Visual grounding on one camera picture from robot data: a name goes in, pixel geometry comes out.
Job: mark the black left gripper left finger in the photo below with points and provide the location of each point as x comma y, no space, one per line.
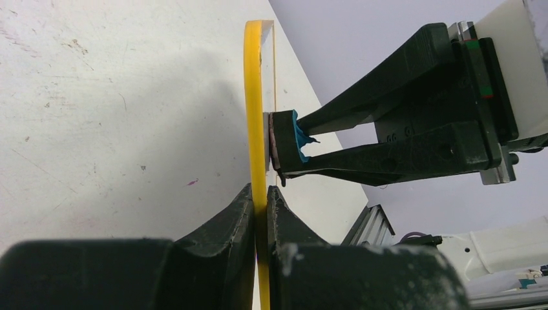
212,267

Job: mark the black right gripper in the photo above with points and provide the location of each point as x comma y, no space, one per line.
448,113

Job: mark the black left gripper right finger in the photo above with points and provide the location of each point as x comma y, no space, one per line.
306,272

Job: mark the blue whiteboard eraser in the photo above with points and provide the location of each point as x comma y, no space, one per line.
286,139

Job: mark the yellow framed whiteboard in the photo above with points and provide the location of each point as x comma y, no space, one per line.
260,100

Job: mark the aluminium table edge rail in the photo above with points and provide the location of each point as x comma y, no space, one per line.
372,227

